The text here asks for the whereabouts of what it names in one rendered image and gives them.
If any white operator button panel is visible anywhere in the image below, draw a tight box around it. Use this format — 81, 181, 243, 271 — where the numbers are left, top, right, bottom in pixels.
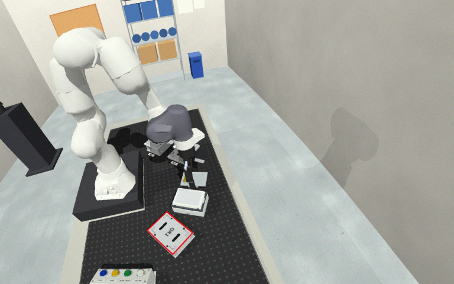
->
90, 269, 156, 284

